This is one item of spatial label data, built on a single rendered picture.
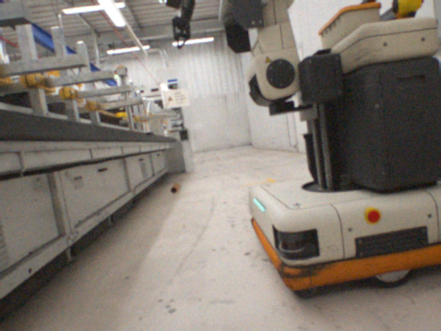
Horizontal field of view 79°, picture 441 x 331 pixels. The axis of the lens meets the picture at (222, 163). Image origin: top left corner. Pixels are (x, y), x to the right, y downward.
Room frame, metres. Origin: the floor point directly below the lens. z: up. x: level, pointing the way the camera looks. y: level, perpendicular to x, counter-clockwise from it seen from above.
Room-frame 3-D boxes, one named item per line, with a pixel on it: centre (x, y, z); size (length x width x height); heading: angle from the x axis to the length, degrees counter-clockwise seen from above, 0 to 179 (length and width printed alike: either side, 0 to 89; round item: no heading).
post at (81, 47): (1.49, 0.65, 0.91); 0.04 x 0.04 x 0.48; 3
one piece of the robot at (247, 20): (1.07, -0.16, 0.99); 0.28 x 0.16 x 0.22; 3
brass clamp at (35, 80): (1.01, 0.62, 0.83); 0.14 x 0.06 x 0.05; 3
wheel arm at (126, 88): (1.28, 0.59, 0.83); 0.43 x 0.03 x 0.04; 93
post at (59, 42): (1.24, 0.63, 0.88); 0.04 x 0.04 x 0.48; 3
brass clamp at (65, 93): (1.26, 0.64, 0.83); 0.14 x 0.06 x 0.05; 3
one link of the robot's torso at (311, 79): (1.02, -0.29, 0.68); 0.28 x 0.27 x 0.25; 3
